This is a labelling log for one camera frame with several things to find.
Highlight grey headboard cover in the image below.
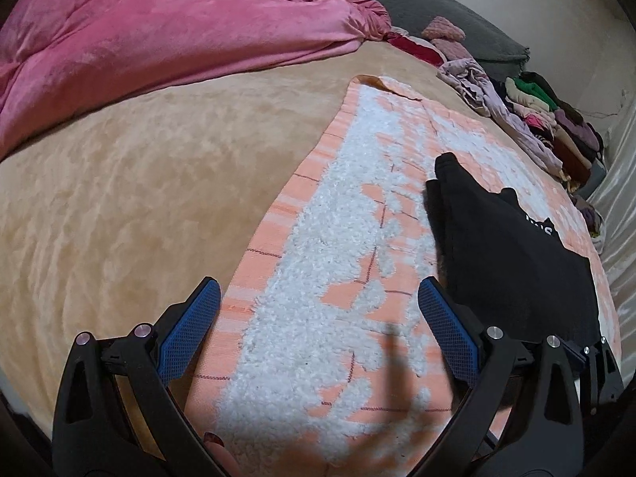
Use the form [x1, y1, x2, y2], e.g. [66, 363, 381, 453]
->
[268, 0, 530, 78]

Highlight person's left hand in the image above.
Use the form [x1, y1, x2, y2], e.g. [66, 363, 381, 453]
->
[203, 431, 244, 477]

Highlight white glossy bed sheet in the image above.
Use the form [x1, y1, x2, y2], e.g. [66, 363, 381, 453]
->
[585, 102, 636, 311]

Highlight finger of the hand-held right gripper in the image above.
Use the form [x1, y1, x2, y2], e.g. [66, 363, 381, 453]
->
[564, 337, 625, 421]

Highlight orange and white fluffy mat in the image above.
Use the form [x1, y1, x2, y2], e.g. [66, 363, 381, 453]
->
[186, 74, 623, 477]

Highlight pink quilt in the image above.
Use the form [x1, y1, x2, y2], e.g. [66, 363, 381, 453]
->
[0, 0, 393, 161]

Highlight pink knitted garment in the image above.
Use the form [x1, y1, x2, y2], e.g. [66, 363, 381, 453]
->
[421, 16, 467, 43]

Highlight lilac crumpled garment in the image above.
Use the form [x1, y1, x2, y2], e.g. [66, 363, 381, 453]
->
[436, 58, 566, 178]

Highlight pink folded cloth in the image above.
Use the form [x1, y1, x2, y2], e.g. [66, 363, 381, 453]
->
[430, 37, 481, 63]

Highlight red cloth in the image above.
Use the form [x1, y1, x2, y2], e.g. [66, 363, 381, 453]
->
[385, 32, 446, 68]

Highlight pile of folded clothes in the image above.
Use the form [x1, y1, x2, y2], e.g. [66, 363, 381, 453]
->
[504, 72, 608, 240]

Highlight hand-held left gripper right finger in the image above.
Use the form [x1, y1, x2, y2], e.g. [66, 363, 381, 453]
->
[412, 277, 585, 477]

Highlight beige plush bed blanket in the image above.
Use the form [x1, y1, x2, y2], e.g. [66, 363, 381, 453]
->
[0, 40, 572, 438]

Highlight black sweatshirt orange patches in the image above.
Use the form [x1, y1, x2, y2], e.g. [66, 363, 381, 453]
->
[425, 151, 603, 347]

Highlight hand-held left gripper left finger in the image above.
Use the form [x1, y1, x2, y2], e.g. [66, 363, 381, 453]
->
[52, 277, 229, 477]

